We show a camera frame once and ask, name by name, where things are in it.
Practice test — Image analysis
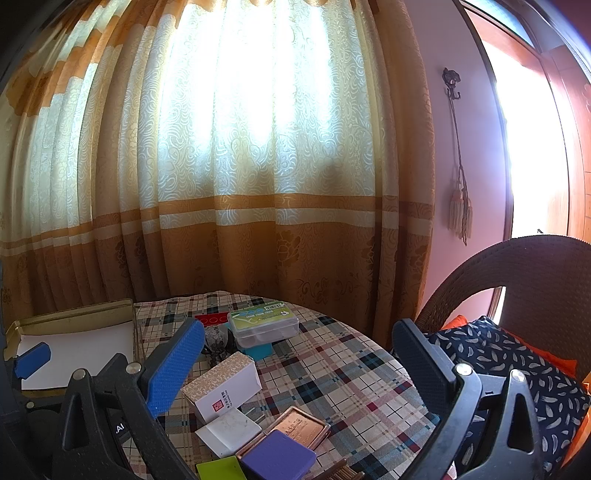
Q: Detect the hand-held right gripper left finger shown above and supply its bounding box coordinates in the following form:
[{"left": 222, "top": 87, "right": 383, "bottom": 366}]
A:
[{"left": 51, "top": 318, "right": 206, "bottom": 480}]

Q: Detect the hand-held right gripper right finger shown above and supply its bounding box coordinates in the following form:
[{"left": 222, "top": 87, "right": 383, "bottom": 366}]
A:
[{"left": 392, "top": 318, "right": 546, "bottom": 480}]

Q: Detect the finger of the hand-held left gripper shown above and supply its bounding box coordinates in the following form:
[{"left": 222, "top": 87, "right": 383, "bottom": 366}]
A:
[{"left": 13, "top": 342, "right": 51, "bottom": 380}]

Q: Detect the beige patterned white box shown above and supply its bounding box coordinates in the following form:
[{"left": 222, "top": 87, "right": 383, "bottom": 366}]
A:
[{"left": 181, "top": 352, "right": 263, "bottom": 424}]

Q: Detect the grey patterned pouch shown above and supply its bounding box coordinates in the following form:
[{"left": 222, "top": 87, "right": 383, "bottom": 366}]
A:
[{"left": 201, "top": 323, "right": 238, "bottom": 367}]

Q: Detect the golden tin tray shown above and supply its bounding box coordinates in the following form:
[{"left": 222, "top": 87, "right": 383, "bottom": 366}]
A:
[{"left": 4, "top": 299, "right": 139, "bottom": 398}]

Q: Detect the red toy brick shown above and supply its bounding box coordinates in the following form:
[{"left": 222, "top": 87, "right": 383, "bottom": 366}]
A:
[{"left": 194, "top": 314, "right": 232, "bottom": 329}]

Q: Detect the white charger plug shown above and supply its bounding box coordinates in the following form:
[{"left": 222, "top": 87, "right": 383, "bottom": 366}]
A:
[{"left": 194, "top": 408, "right": 264, "bottom": 460}]

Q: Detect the clear plastic box green label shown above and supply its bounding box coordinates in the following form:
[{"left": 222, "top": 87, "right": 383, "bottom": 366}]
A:
[{"left": 226, "top": 302, "right": 300, "bottom": 350}]

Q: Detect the green card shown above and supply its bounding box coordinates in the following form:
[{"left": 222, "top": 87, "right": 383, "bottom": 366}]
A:
[{"left": 196, "top": 457, "right": 250, "bottom": 480}]

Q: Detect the copper tin box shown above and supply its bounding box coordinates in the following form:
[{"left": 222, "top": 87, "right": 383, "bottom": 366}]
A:
[{"left": 235, "top": 405, "right": 332, "bottom": 457}]

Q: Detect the purple case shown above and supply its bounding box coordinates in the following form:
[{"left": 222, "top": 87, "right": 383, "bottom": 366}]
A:
[{"left": 241, "top": 430, "right": 317, "bottom": 480}]

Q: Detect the plaid tablecloth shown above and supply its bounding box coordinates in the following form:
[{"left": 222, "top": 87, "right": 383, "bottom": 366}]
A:
[{"left": 131, "top": 291, "right": 458, "bottom": 480}]

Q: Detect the dark feather-print cushion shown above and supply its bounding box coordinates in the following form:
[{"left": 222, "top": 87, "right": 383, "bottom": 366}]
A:
[{"left": 427, "top": 316, "right": 589, "bottom": 476}]

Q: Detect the brown wicker chair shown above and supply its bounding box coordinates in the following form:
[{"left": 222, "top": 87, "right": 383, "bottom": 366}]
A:
[{"left": 413, "top": 234, "right": 591, "bottom": 352}]

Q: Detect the orange cushion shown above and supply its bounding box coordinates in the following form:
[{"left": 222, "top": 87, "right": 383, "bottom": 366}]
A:
[{"left": 438, "top": 314, "right": 591, "bottom": 480}]

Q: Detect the curtain tieback with tassels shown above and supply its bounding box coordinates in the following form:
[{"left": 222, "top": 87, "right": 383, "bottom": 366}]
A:
[{"left": 445, "top": 83, "right": 474, "bottom": 246}]

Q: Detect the cream and orange curtain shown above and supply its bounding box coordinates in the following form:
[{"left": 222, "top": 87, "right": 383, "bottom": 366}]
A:
[{"left": 0, "top": 0, "right": 437, "bottom": 352}]

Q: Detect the wooden door frame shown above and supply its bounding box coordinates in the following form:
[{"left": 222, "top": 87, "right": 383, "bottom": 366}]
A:
[{"left": 455, "top": 0, "right": 591, "bottom": 324}]

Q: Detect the dark metal wall hook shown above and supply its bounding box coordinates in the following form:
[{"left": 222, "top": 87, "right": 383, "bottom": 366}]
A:
[{"left": 442, "top": 68, "right": 464, "bottom": 100}]

